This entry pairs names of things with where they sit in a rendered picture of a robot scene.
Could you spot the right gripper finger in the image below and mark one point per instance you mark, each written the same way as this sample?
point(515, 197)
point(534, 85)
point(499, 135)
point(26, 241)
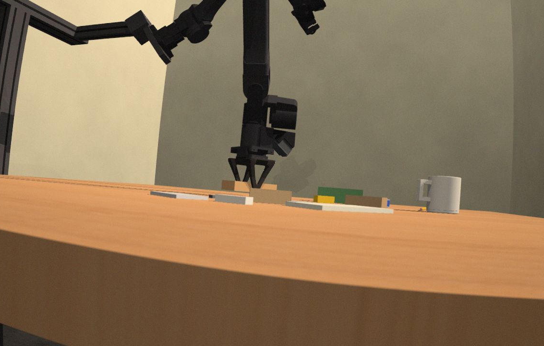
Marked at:
point(251, 162)
point(233, 164)

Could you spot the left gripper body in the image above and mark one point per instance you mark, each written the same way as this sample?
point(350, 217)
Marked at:
point(305, 24)

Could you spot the wooden ball-in-hole puzzle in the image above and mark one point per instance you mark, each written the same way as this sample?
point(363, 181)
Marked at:
point(243, 186)

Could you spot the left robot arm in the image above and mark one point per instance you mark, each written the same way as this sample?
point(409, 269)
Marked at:
point(195, 22)

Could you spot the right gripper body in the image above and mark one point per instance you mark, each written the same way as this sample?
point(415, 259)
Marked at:
point(249, 146)

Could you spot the green flat box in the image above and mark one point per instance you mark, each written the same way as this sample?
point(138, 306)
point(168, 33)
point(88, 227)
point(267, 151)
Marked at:
point(338, 193)

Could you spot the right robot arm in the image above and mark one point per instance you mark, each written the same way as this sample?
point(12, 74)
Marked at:
point(256, 81)

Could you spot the yellow rectangular block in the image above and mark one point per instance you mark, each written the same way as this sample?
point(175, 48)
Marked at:
point(324, 199)

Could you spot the grey mug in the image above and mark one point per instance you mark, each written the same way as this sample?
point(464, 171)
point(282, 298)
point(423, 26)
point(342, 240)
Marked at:
point(443, 194)

